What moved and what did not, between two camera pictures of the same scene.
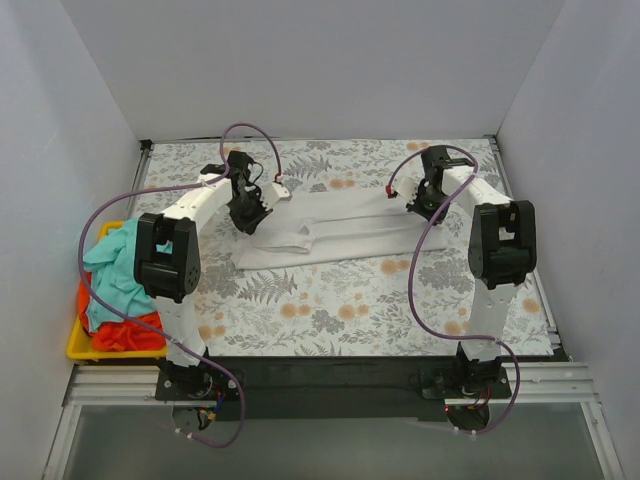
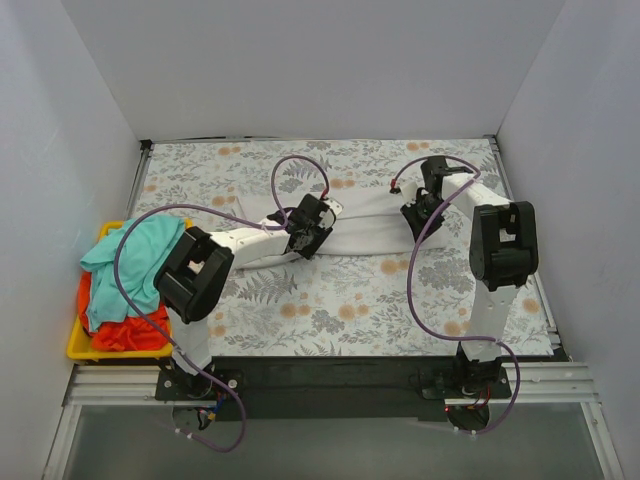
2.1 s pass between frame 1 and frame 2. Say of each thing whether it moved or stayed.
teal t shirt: stayed
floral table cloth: stayed
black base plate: stayed
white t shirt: moved
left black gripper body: moved
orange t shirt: stayed
